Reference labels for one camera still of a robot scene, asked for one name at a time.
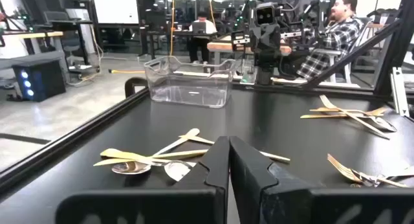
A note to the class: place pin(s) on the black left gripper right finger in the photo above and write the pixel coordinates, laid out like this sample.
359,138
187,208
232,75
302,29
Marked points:
291,204

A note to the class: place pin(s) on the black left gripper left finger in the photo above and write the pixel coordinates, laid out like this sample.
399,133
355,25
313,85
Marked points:
194,201

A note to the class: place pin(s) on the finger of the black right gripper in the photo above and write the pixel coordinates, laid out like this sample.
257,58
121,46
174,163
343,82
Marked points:
273,38
264,38

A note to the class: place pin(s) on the gold knife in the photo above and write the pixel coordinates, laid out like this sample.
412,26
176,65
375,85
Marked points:
181,153
200,140
317,116
123,153

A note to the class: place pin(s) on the gold fork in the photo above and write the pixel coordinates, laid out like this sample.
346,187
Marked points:
355,118
323,109
343,169

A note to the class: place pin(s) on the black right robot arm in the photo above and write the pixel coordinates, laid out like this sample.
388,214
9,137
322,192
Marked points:
266,75

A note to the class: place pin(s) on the person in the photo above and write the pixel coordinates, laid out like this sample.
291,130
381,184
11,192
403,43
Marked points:
202,42
339,36

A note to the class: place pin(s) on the white chair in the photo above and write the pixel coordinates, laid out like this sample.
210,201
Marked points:
326,51

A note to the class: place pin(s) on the clear plastic bin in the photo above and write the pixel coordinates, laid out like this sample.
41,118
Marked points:
191,97

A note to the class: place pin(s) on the black table clamp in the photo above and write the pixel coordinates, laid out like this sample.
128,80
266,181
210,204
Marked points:
129,85

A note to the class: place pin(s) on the whiteboard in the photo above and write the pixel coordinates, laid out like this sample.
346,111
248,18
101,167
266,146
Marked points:
114,7

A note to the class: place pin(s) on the black standing desk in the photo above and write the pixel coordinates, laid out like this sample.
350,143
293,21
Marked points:
68,22

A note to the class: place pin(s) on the black computer tower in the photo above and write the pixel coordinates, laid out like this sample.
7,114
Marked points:
42,81

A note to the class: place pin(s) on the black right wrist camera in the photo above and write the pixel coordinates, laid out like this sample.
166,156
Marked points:
266,14

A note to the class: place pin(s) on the black frame strut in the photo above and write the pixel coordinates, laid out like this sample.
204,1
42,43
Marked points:
352,52

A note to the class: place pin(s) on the black frame post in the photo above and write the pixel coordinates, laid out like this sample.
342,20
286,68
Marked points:
394,39

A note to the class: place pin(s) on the white metal bracket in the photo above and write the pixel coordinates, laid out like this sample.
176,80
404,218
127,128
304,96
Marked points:
399,94

